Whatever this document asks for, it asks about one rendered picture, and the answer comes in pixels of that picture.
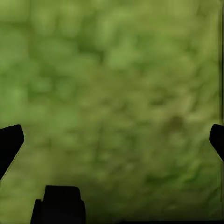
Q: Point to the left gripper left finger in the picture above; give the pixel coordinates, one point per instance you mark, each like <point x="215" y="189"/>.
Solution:
<point x="11" y="140"/>

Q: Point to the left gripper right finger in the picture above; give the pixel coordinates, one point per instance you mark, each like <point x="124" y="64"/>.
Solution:
<point x="217" y="139"/>

